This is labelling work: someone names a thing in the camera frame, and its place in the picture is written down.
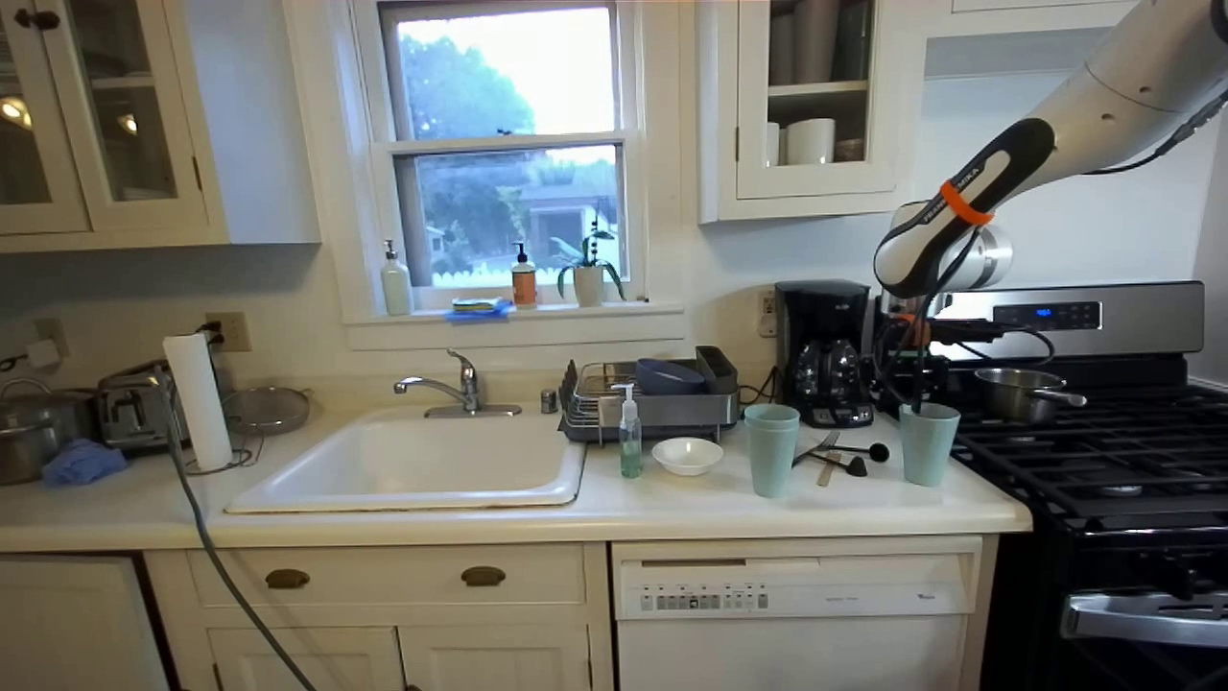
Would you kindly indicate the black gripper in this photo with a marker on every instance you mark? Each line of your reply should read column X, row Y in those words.
column 907, row 369

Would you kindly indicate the teal cup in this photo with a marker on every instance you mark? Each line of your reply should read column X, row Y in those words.
column 769, row 444
column 926, row 444

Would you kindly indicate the measuring spoons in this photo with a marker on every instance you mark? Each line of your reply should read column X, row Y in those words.
column 845, row 458

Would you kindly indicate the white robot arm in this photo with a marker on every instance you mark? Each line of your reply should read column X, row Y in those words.
column 1150, row 85

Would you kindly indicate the black coffee maker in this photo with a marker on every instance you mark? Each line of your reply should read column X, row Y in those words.
column 824, row 352

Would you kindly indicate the steel saucepan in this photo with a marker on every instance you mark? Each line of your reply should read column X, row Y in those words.
column 1026, row 397

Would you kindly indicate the small white bowl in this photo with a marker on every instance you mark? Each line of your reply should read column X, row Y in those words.
column 688, row 453

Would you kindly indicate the white upper cabinet right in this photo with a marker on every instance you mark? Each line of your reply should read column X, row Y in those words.
column 808, row 106

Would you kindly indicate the green dish soap bottle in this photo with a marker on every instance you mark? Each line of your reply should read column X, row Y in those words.
column 632, row 437

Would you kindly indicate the black gas stove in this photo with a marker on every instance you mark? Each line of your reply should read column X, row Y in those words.
column 1123, row 577

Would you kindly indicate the potted plant on sill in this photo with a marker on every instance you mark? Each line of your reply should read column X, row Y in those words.
column 588, row 277

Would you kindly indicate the white dishwasher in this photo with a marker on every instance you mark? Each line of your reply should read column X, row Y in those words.
column 799, row 616

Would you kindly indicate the orange soap bottle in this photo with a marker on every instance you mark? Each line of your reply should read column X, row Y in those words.
column 523, row 277

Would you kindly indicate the chrome faucet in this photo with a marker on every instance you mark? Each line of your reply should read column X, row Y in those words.
column 466, row 397

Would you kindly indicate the blue sponge on sill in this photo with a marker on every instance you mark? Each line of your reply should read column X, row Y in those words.
column 477, row 307

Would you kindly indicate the white kitchen sink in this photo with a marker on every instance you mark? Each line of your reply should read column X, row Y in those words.
column 390, row 461

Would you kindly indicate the white soap bottle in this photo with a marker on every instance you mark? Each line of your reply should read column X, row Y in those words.
column 395, row 283

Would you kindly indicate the paper towel roll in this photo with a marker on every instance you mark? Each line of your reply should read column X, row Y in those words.
column 202, row 401

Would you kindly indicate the silver toaster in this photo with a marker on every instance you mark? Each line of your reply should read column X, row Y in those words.
column 132, row 408

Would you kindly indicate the glass door upper cabinet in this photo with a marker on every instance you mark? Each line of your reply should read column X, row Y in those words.
column 150, row 124

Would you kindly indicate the blue cloth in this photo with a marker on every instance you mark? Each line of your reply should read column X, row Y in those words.
column 81, row 461

